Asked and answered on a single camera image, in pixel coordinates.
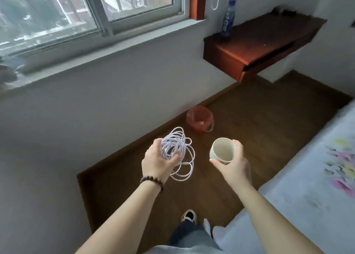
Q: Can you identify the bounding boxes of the red waste bin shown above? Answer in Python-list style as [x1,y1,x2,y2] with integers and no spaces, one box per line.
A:
[186,105,214,133]

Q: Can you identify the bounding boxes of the blue capped water bottle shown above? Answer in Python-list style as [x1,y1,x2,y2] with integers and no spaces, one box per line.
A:
[220,0,237,38]

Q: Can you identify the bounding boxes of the white framed window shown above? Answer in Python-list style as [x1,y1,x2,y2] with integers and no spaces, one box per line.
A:
[0,0,207,92]

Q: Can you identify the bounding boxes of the person's left hand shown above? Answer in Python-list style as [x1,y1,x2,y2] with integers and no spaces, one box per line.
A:
[141,138,182,184]

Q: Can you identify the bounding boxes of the person's grey shirt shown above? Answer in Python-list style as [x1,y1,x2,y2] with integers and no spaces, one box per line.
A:
[144,244,222,254]

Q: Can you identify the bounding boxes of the person's right forearm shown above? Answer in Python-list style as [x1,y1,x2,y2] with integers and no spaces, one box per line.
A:
[241,186,325,254]

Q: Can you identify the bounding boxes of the white mug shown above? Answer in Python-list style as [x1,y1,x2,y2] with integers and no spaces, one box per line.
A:
[209,138,236,165]

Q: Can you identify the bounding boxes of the person's right hand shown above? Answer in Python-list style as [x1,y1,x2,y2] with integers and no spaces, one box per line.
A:
[209,139,252,192]

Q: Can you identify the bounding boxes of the white cable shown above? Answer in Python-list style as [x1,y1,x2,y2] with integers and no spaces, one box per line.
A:
[160,127,196,182]

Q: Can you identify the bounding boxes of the red wooden desk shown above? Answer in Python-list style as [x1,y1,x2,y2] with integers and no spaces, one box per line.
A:
[203,11,328,83]

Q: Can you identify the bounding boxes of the bed with white floral sheet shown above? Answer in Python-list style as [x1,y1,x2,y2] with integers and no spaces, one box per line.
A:
[204,98,355,254]

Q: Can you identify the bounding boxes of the person's dark trousers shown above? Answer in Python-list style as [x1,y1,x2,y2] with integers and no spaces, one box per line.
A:
[168,220,222,251]

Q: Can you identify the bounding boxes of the black white sneaker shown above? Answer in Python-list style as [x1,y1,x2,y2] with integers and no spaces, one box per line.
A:
[180,209,198,225]

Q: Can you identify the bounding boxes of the brown bead bracelet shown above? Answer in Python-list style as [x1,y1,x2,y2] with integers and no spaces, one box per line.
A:
[139,175,165,193]

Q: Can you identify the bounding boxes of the person's left forearm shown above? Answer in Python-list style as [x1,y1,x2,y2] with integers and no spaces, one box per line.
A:
[75,180,164,254]

